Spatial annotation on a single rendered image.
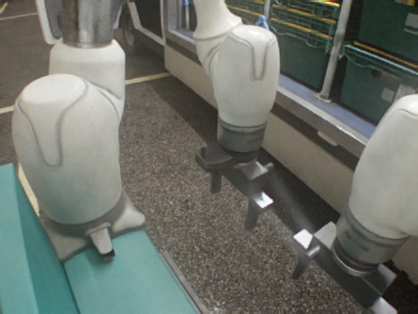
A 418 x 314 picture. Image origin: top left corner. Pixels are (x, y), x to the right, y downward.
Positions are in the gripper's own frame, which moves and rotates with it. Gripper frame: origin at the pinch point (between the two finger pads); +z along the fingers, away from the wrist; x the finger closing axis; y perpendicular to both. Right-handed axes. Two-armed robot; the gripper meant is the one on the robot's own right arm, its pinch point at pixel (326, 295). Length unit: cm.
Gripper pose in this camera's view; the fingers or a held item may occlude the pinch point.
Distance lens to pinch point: 57.4
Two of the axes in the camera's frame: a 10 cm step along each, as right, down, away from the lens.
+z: -0.3, 7.9, 6.1
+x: 5.6, 5.2, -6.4
